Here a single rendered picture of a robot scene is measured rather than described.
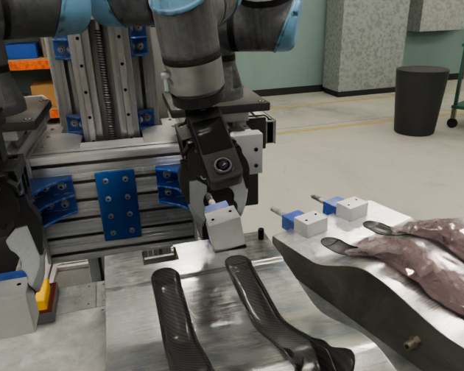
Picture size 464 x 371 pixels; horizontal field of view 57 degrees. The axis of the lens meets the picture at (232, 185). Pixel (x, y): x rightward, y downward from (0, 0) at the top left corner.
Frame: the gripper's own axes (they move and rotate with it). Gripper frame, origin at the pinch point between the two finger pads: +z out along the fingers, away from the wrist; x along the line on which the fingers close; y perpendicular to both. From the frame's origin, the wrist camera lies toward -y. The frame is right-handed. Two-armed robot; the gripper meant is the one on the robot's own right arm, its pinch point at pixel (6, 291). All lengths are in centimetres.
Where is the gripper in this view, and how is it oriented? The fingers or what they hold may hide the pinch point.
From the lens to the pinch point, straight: 56.2
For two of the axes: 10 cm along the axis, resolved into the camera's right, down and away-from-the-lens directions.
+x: -9.6, 1.3, -2.4
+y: -2.7, -3.7, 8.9
